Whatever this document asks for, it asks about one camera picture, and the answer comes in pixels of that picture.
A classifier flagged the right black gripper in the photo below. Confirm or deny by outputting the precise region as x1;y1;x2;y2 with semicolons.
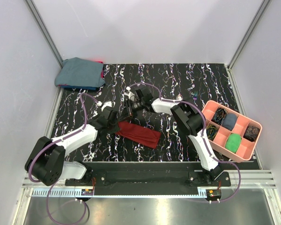
118;99;145;122

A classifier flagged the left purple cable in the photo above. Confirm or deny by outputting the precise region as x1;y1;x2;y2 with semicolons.
28;93;101;223

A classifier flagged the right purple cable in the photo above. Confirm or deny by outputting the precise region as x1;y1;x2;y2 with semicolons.
128;82;242;204

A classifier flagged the pink divided organizer tray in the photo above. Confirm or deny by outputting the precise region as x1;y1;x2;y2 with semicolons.
202;100;262;163

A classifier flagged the aluminium frame post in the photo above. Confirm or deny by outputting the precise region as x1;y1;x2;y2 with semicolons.
227;0;271;69
24;0;63;68

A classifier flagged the yellow blue rolled sock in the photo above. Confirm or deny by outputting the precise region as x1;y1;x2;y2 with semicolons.
206;124;218;141

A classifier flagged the silver spoon patterned handle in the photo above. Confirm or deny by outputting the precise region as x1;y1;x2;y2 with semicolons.
176;94;183;100

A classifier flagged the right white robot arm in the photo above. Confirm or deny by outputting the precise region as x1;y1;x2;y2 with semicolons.
121;87;223;186

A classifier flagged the dark red cloth napkin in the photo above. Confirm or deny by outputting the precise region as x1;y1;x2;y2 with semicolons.
116;121;161;149

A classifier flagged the fork with teal handle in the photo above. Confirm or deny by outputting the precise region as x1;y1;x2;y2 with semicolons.
192;91;198;102

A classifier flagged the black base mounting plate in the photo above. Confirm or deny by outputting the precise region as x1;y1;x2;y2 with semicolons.
65;161;232;196

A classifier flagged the brown patterned rolled sock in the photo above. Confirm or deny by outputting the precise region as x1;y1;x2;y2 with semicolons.
243;125;260;142

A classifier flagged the left aluminium frame post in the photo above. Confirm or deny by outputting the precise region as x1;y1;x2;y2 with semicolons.
24;0;63;68

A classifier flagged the purple cable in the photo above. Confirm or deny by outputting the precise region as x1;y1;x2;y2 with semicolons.
28;93;101;223
128;82;242;204

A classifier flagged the grey-blue rolled sock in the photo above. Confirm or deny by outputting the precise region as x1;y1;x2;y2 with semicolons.
222;113;237;131

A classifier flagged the folded pink cloth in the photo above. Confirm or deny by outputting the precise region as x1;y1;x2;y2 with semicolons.
92;60;104;78

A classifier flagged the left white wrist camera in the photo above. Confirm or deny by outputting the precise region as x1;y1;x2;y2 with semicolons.
96;101;113;112

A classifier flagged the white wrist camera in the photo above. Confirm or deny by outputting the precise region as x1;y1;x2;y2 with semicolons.
96;101;113;112
124;86;135;101

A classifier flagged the green rolled sock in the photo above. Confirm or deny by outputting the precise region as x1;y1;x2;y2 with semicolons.
225;133;242;153

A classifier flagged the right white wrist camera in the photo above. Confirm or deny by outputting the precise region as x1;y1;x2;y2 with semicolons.
124;86;135;101

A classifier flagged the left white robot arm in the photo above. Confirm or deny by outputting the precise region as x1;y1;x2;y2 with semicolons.
24;106;118;186

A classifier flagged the dark patterned rolled sock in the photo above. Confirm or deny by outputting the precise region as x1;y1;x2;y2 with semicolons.
212;107;227;125

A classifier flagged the folded grey-blue cloth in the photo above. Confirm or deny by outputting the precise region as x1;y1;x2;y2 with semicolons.
54;57;105;88

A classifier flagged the right aluminium frame post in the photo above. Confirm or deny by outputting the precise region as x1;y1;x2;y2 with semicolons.
227;0;271;69

